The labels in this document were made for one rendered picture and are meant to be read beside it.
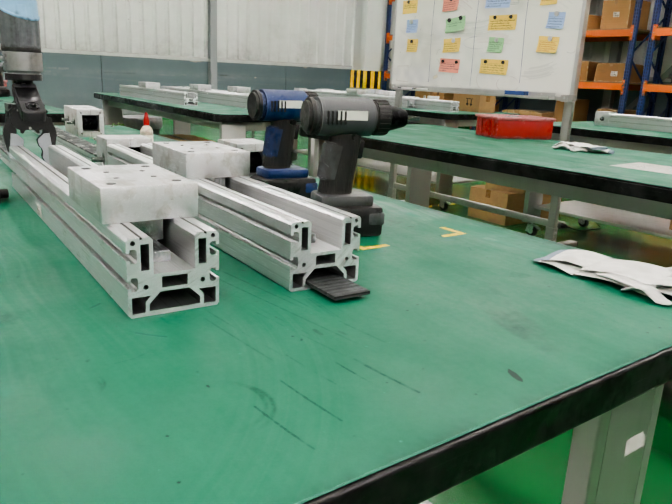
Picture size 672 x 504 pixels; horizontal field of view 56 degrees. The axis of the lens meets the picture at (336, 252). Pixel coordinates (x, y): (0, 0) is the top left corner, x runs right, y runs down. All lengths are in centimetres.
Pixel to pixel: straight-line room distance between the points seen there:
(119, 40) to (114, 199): 1233
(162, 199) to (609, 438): 63
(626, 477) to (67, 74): 1223
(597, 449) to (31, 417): 67
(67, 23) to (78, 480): 1243
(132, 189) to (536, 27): 338
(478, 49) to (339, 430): 380
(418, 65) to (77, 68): 907
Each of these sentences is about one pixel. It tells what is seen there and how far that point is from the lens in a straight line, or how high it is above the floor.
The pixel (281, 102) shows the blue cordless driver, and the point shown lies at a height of 98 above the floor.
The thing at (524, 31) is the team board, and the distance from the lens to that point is 399.
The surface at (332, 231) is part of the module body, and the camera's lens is 80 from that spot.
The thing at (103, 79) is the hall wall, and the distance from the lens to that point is 1294.
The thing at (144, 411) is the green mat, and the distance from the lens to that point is 52.
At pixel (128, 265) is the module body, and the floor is 84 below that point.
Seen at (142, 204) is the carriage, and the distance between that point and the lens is 74.
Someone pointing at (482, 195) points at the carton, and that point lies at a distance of 505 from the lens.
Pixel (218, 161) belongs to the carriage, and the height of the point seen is 89.
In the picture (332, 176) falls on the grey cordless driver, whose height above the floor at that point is 88.
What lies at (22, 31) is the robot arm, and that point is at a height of 109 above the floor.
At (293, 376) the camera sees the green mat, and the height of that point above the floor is 78.
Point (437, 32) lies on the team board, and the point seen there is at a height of 133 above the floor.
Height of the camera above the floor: 103
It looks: 16 degrees down
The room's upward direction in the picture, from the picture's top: 3 degrees clockwise
